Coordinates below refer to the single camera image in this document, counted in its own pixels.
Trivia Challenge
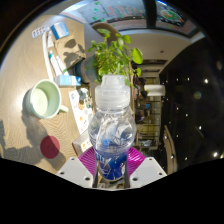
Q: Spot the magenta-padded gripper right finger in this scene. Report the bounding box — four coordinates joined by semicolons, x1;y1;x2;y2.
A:
126;146;168;189

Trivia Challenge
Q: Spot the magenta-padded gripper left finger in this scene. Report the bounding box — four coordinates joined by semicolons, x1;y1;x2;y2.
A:
56;146;100;189

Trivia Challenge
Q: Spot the clear blue-label drink bottle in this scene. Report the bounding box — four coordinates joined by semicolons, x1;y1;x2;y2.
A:
87;74;138;184

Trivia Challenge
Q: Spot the flat round red coaster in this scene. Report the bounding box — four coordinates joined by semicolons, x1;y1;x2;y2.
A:
39;135;62;160

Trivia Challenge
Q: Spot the printed paper leaflet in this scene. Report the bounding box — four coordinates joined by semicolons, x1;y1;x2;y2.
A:
68;87;95;135

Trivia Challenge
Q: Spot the pale green mug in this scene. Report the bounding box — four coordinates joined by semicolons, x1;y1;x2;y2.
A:
23;78;70;120

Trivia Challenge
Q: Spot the white round column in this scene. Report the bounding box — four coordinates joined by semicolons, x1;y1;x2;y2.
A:
143;83;167;98

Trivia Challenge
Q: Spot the light blue carton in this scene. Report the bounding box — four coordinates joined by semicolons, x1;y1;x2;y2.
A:
53;74;82;87

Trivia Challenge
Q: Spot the group of ceiling lights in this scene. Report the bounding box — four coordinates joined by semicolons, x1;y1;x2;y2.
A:
171;59;224;162

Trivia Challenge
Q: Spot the white tube teal cap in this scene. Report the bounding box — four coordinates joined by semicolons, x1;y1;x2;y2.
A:
47;49;64;77

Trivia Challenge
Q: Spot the green potted plant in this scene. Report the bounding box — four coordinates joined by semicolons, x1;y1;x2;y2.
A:
74;28;145;88

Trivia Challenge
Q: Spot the pill blister pack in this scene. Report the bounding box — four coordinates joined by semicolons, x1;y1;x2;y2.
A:
31;25;51;39

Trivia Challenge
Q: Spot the window with green stickers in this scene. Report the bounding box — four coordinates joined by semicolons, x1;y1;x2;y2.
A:
61;0;148;26

